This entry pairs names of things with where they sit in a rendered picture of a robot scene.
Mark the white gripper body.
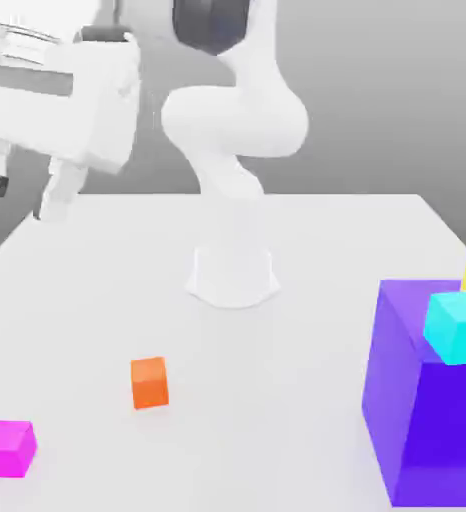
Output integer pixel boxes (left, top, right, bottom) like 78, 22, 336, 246
0, 33, 143, 176

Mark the small orange cube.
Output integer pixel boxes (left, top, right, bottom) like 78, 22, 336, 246
130, 356, 171, 412

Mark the small magenta cube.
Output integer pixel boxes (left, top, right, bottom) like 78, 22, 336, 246
0, 419, 39, 480

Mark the small cyan cube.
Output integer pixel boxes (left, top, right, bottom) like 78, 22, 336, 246
422, 290, 466, 367

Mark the large purple box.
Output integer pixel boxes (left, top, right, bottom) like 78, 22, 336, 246
361, 278, 466, 509

